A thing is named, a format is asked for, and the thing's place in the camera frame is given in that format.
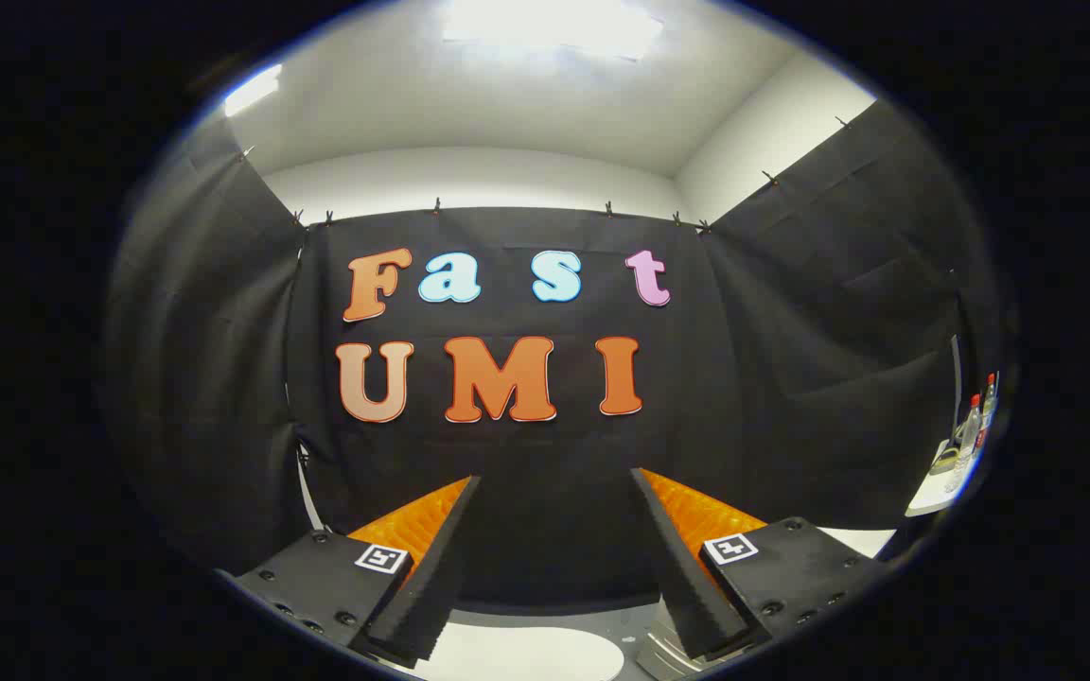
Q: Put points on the white side table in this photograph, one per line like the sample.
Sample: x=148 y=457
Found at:
x=933 y=494

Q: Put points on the small ceiling light panel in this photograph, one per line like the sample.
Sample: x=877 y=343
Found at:
x=254 y=90

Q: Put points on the large ceiling light panel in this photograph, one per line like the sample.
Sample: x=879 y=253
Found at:
x=554 y=28

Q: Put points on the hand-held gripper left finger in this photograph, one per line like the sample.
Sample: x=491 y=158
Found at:
x=431 y=577

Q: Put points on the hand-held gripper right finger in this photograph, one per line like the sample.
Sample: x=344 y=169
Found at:
x=682 y=577

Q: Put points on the white drawer cabinet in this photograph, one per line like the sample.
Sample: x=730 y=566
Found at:
x=862 y=541

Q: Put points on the black backdrop cloth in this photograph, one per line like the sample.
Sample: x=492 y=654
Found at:
x=545 y=473

